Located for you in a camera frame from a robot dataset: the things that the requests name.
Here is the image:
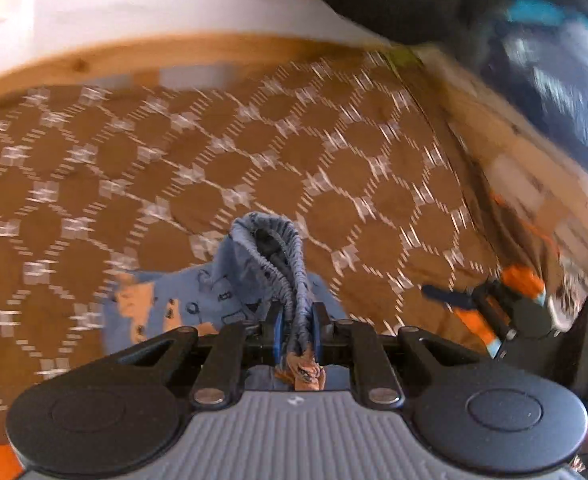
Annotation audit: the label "brown PF patterned blanket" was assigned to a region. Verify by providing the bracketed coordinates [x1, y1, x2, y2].
[0, 52, 563, 446]

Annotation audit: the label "wooden bed frame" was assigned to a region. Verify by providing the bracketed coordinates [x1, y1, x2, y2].
[0, 31, 588, 281]

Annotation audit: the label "blue patterned pajama pants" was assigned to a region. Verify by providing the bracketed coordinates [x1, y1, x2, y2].
[103, 212, 349, 391]

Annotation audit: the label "dark blue plastic-wrapped bundle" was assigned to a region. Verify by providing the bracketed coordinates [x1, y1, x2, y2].
[470, 0, 588, 172]

